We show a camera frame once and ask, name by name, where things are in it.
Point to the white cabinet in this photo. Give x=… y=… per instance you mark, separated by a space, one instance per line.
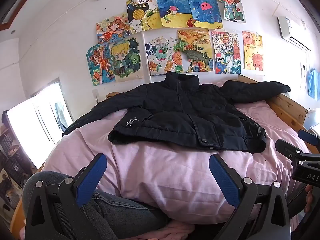
x=312 y=116

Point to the pink blanket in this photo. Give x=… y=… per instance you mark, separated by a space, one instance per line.
x=162 y=170

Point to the wooden bed frame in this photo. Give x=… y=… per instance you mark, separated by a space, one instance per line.
x=287 y=105

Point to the white air conditioner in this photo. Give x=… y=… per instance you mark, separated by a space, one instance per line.
x=292 y=31

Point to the red jellyfish drawing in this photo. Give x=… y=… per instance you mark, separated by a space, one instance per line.
x=205 y=10

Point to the pigs and chicks drawing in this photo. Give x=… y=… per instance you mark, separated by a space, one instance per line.
x=253 y=51

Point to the bright window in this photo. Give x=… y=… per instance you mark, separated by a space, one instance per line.
x=35 y=125

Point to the person's right hand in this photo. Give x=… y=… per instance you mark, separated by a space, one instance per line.
x=309 y=200

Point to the fish drawing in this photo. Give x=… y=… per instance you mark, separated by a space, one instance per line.
x=173 y=10

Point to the red-haired girl drawing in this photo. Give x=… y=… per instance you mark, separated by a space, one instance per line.
x=112 y=28

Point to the printed picture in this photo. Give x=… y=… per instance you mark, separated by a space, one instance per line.
x=8 y=192

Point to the pineapple drawing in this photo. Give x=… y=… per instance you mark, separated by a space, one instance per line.
x=142 y=15

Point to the red-haired boy drawing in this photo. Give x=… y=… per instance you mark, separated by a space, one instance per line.
x=230 y=5

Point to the orange mermaid drawing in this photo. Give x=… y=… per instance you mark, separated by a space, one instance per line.
x=98 y=65

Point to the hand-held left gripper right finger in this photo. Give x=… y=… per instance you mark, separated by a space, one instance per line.
x=223 y=177

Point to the person's leg in jeans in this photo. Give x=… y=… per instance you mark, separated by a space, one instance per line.
x=120 y=210

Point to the juice cup and oranges drawing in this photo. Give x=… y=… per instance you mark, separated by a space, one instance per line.
x=162 y=55

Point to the farm landscape drawing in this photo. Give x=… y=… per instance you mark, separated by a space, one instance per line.
x=196 y=50

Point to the city buildings drawing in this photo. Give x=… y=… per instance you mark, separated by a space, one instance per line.
x=226 y=52

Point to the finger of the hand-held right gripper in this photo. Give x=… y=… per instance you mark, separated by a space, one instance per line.
x=310 y=138
x=287 y=148

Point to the black padded jacket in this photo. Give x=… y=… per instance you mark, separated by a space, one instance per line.
x=180 y=110

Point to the blond child drawing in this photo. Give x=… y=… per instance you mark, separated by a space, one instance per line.
x=123 y=57

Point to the blue hanging garment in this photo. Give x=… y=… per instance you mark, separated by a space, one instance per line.
x=314 y=82

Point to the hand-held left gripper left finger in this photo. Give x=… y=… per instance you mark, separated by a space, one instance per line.
x=91 y=177

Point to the black storage crates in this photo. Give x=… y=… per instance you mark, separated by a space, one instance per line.
x=12 y=150

